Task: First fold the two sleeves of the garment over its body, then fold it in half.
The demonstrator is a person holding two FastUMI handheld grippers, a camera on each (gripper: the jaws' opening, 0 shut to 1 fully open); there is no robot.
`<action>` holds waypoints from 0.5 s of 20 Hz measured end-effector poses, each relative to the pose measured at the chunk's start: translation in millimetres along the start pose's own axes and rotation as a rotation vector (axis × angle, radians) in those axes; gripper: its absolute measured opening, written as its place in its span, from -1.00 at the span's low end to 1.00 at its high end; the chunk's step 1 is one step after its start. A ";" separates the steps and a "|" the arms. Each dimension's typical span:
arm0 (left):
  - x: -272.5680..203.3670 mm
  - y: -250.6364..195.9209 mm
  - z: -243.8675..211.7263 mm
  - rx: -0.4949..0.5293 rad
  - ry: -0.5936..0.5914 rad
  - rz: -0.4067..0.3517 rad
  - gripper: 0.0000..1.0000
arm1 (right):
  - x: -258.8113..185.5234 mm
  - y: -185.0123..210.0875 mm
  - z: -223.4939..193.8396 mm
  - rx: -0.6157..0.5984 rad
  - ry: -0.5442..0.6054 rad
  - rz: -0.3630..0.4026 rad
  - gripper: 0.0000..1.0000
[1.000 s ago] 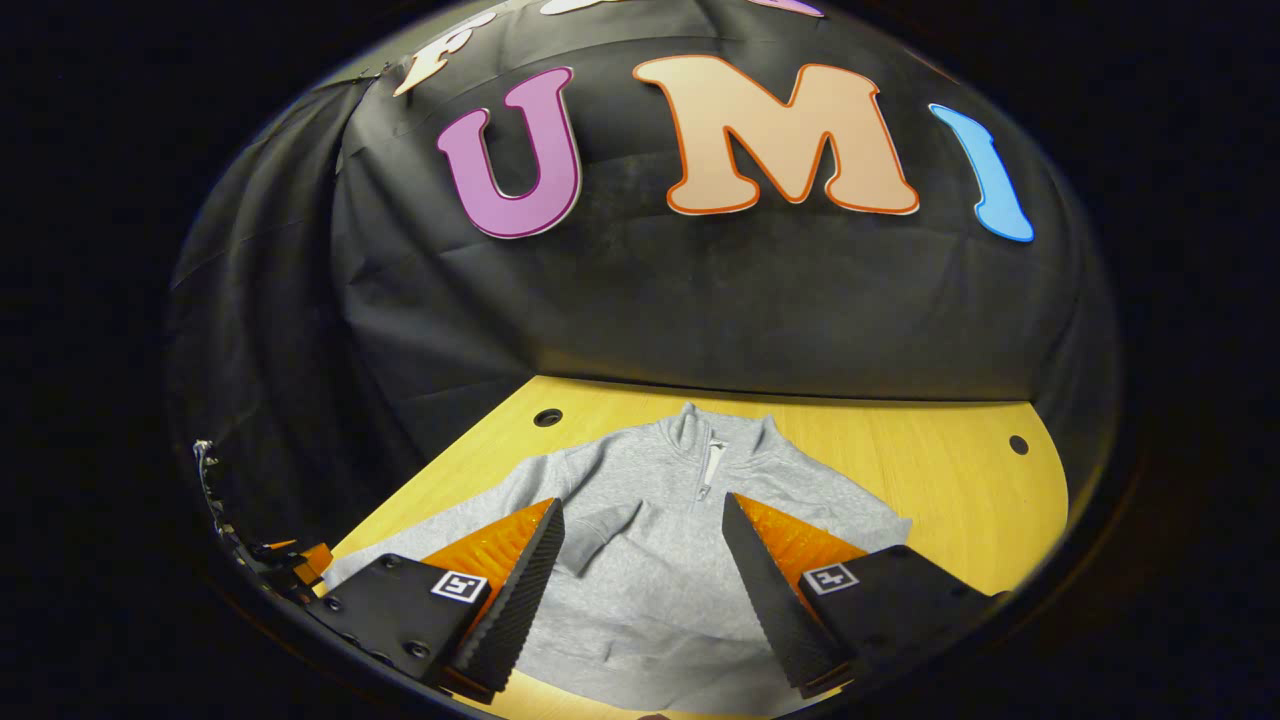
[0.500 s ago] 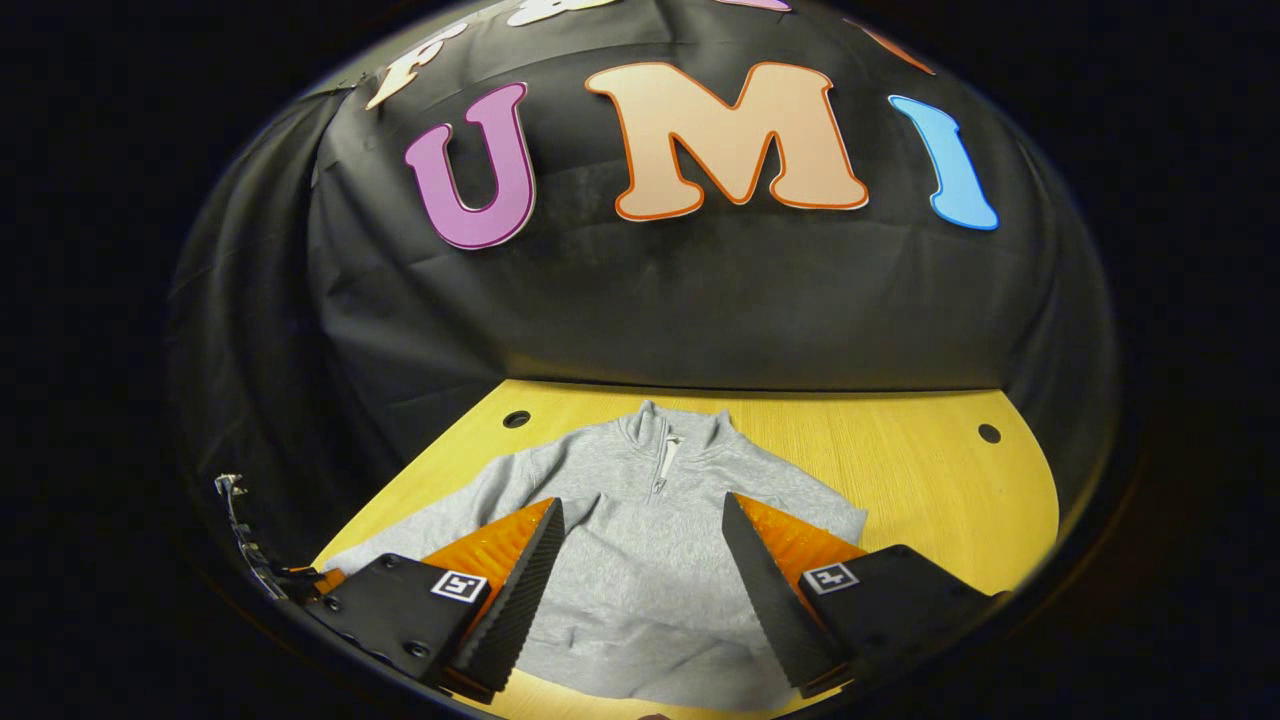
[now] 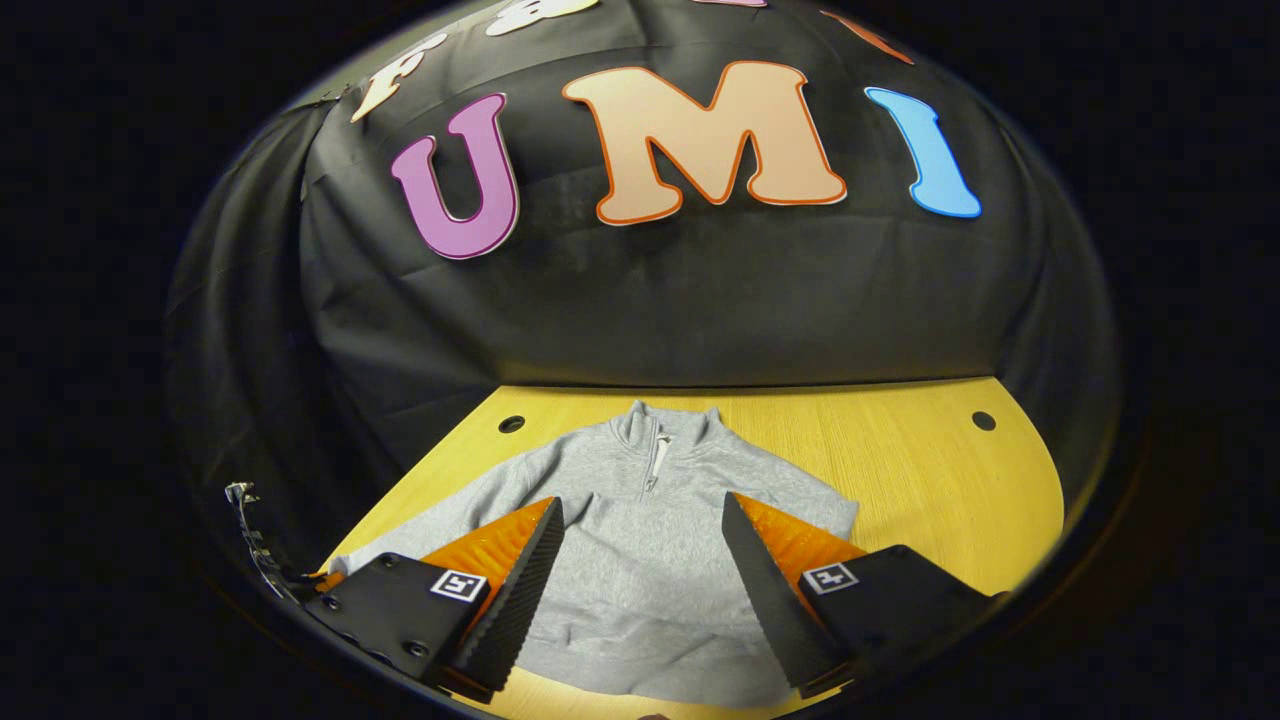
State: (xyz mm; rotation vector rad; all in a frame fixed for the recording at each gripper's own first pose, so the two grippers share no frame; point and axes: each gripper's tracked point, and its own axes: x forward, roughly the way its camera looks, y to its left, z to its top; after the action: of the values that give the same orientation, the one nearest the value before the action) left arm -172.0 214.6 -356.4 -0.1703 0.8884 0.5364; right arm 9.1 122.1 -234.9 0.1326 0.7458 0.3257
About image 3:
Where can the black backdrop cloth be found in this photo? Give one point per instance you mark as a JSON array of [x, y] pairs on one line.
[[700, 300]]

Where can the grey zip-neck sweater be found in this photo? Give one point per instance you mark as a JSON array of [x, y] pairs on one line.
[[640, 560]]

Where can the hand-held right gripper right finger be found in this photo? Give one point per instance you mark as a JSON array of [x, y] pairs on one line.
[[770, 610]]

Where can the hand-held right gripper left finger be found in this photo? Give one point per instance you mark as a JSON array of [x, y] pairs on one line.
[[515, 610]]

